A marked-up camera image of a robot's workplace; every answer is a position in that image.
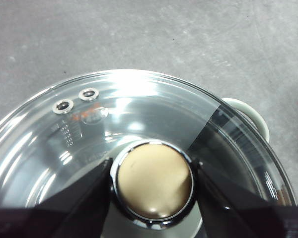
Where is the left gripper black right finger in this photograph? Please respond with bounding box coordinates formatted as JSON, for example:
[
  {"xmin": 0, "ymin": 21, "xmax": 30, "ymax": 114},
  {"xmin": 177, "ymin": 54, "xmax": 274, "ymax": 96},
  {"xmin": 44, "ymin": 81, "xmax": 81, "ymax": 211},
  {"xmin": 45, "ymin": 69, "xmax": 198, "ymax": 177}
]
[{"xmin": 191, "ymin": 158, "xmax": 298, "ymax": 238}]

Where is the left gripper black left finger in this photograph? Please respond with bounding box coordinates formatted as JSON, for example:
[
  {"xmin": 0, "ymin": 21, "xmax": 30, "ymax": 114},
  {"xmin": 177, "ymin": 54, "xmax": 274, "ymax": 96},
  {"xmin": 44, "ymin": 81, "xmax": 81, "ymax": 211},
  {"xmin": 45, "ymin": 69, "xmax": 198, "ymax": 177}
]
[{"xmin": 0, "ymin": 158, "xmax": 114, "ymax": 238}]

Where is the glass lid with green knob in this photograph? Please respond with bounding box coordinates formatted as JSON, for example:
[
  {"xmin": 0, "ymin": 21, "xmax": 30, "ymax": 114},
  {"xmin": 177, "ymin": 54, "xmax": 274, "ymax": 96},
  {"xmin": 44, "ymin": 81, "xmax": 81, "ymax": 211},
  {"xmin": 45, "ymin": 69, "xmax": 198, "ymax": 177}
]
[{"xmin": 0, "ymin": 69, "xmax": 298, "ymax": 238}]

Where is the sage green electric cooking pot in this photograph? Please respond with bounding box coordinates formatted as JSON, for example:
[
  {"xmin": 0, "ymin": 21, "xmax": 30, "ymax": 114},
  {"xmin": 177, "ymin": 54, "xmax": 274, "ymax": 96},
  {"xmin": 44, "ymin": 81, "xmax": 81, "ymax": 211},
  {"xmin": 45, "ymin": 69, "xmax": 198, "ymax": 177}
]
[{"xmin": 0, "ymin": 71, "xmax": 298, "ymax": 238}]

